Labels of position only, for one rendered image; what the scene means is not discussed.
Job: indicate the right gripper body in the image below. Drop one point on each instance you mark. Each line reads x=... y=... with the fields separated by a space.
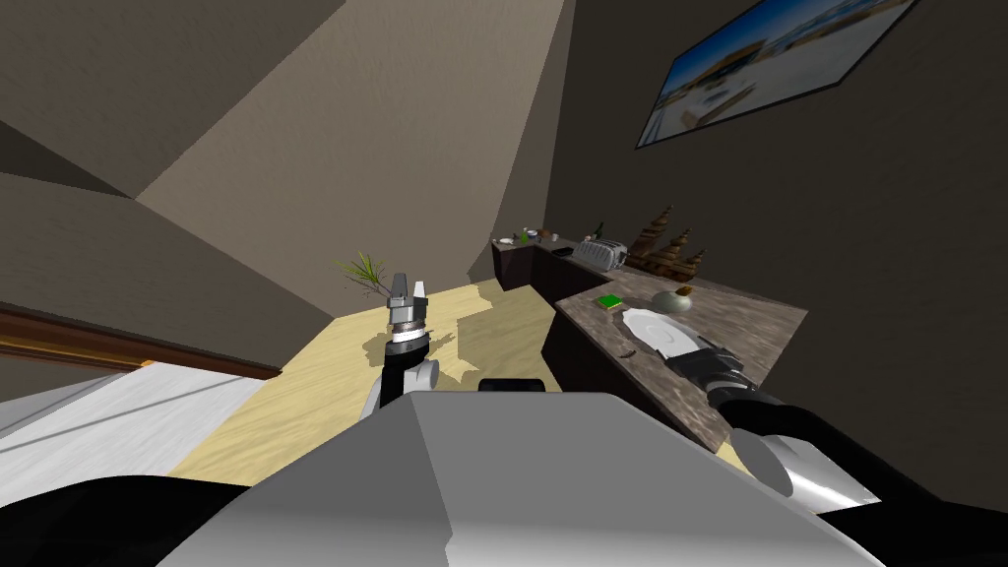
x=703 y=365

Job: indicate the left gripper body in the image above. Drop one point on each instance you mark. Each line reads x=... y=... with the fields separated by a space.
x=408 y=303

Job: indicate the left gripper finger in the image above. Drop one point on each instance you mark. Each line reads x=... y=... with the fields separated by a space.
x=420 y=290
x=399 y=285

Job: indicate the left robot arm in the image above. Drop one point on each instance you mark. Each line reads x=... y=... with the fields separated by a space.
x=401 y=372

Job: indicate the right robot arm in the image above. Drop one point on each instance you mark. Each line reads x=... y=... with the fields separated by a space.
x=827 y=441

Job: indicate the green spiky plant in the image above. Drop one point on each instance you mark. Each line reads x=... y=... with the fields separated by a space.
x=367 y=272

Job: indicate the white plate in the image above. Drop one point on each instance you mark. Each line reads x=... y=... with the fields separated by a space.
x=657 y=332

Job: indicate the dark cabinet with small items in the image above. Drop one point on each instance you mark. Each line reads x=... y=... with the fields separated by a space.
x=520 y=266

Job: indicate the green square sponge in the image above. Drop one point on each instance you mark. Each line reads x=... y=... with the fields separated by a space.
x=609 y=302

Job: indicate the brown pagoda statue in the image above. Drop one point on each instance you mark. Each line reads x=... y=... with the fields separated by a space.
x=668 y=250

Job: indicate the silver toaster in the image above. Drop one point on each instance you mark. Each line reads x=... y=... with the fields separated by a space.
x=599 y=254

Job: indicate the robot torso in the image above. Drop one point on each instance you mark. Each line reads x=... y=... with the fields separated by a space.
x=512 y=488

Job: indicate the framed beach picture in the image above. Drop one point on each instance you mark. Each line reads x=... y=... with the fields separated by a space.
x=776 y=63

